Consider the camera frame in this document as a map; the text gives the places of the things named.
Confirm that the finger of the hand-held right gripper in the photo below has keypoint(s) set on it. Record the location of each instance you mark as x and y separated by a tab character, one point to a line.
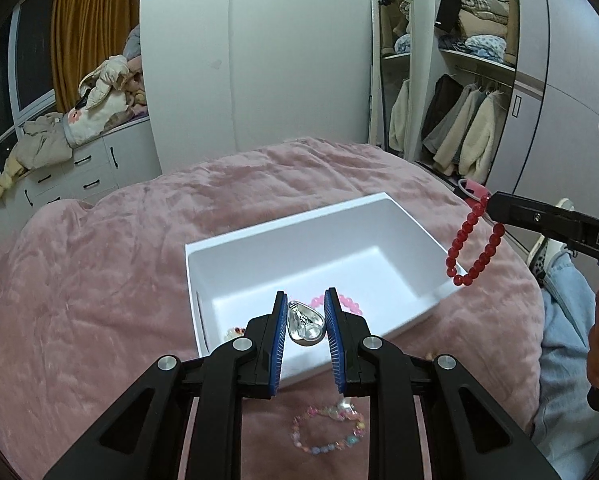
539	220

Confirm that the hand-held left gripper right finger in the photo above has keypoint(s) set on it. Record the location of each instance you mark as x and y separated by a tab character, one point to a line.
333	340

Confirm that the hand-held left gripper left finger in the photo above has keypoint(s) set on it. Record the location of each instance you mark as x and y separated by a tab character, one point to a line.
280	340

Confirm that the white plastic storage box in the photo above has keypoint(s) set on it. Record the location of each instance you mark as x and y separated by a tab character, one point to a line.
329	240

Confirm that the white patterned sneaker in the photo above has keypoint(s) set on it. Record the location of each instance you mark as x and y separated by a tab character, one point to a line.
547	250

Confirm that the pink slipper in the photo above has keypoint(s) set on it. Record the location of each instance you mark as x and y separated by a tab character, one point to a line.
472	190

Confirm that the white wardrobe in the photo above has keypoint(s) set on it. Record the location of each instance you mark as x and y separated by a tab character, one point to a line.
529	110

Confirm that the cream fleece hanging coat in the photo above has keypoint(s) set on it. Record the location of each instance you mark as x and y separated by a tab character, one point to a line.
474	135

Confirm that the person's leg in jeans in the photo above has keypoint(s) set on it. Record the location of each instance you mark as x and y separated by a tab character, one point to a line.
564	335

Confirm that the grey hanging coat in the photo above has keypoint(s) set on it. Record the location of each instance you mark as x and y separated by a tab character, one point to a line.
454	120

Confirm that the dark hanging coat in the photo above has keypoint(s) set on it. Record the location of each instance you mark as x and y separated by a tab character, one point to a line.
439	105

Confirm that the blue floral folded blanket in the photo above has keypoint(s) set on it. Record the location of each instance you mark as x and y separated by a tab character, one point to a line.
479	47

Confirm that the pink fluffy blanket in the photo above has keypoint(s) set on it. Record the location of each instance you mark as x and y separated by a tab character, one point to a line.
104	285

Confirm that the stack of folded clothes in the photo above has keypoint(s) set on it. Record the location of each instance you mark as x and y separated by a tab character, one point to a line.
484	7

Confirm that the black garment on shelf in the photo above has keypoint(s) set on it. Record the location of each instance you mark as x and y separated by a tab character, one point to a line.
452	5

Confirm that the tall standing mirror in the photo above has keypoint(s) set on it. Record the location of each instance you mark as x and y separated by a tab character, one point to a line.
394	60

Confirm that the white dresser with drawers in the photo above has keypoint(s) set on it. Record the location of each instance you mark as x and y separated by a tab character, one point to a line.
129	155

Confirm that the white floral cloth bag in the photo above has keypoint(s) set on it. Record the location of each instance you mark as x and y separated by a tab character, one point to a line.
92	120

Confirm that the pink plush garment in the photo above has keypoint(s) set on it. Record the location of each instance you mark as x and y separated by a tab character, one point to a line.
138	85

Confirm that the cream puffer jacket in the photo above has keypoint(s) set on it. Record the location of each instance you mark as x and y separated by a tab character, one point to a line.
104	72

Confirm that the grey garment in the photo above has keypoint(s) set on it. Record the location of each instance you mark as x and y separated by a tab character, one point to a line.
133	45

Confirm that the mustard yellow curtain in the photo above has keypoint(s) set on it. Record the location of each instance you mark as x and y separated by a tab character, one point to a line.
94	10

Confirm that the window with white frame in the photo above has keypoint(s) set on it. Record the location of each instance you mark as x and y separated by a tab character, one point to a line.
29	60

